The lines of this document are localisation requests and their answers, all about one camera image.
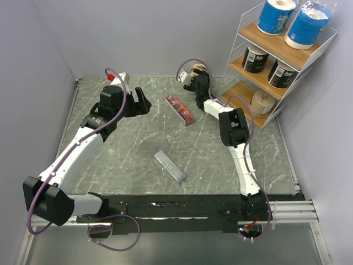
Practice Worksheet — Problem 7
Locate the brown roll with bear print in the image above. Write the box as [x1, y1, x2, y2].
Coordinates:
[190, 63, 209, 76]

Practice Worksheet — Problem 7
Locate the brown paper roll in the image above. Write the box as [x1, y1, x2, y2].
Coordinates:
[250, 91, 275, 117]

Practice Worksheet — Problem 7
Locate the black paper roll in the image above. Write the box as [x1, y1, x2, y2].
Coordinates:
[268, 60, 298, 89]

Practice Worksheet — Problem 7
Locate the blue printed paper roll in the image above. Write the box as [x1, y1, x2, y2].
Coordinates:
[257, 0, 298, 35]

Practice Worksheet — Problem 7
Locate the blue clear-wrapped paper roll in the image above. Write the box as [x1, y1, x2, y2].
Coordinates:
[284, 0, 342, 50]

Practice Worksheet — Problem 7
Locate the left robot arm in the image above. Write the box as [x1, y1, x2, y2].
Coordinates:
[23, 85, 152, 226]

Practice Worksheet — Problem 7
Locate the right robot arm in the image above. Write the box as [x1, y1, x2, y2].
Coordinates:
[178, 71, 260, 196]

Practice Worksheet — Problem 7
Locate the bottom wooden shelf board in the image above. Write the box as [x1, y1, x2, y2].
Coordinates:
[220, 81, 276, 130]

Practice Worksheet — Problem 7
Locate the wooden shelf board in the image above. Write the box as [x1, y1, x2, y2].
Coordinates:
[228, 56, 303, 100]
[238, 22, 319, 70]
[220, 81, 276, 130]

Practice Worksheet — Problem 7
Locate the middle wooden shelf board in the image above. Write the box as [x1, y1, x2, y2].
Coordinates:
[228, 56, 303, 100]

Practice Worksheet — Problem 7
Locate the top wooden shelf board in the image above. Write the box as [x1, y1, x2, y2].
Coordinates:
[238, 22, 319, 70]

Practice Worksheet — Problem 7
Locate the red toothpaste box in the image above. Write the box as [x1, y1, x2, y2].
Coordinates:
[165, 94, 194, 126]

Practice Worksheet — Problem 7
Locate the silver toothpaste box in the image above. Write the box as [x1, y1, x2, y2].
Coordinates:
[154, 150, 186, 183]

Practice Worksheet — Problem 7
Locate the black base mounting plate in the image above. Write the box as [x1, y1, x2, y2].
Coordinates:
[66, 194, 276, 236]

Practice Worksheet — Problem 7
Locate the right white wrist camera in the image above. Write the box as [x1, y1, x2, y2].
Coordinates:
[176, 70, 195, 86]

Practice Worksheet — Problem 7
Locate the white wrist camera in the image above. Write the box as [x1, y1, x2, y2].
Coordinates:
[176, 70, 195, 86]
[107, 72, 130, 86]

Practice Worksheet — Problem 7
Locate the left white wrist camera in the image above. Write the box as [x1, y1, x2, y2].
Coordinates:
[107, 72, 130, 86]

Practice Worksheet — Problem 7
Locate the white wire shelf rack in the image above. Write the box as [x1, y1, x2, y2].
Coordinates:
[220, 2, 338, 129]

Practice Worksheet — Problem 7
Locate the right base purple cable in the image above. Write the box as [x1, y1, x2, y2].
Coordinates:
[242, 215, 276, 243]

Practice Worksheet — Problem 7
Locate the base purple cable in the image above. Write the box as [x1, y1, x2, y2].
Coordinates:
[87, 215, 141, 251]
[242, 215, 276, 243]

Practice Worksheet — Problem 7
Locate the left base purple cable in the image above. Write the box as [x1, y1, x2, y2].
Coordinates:
[87, 215, 141, 251]

